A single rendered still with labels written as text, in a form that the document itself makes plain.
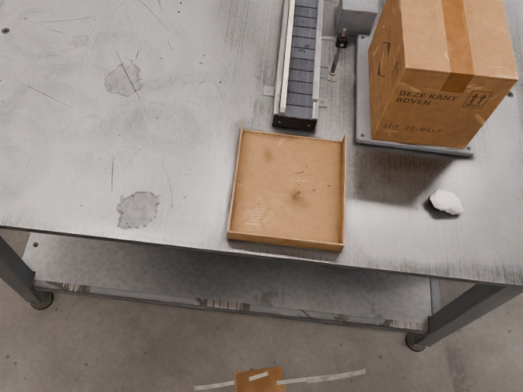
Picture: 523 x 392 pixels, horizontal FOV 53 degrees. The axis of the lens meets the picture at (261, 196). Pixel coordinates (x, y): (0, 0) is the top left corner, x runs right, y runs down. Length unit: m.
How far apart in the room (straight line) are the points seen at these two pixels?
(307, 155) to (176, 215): 0.36
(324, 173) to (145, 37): 0.63
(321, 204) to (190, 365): 0.92
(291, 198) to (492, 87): 0.50
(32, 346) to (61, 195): 0.89
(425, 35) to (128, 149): 0.73
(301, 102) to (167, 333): 1.03
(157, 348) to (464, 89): 1.33
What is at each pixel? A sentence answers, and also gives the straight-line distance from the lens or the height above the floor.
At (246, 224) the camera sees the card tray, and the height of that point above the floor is 0.83.
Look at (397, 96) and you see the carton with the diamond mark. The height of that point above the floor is 1.03.
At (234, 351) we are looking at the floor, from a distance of 1.97.
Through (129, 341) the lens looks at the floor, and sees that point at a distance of 2.00.
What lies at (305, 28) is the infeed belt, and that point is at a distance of 1.52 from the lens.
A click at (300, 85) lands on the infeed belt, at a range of 1.38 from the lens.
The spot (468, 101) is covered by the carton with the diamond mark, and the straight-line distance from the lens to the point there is 1.27.
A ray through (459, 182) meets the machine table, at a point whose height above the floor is 0.83.
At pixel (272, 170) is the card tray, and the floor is 0.83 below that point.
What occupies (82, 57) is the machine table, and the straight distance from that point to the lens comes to 1.52.
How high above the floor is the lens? 1.93
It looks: 62 degrees down
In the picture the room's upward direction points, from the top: 10 degrees clockwise
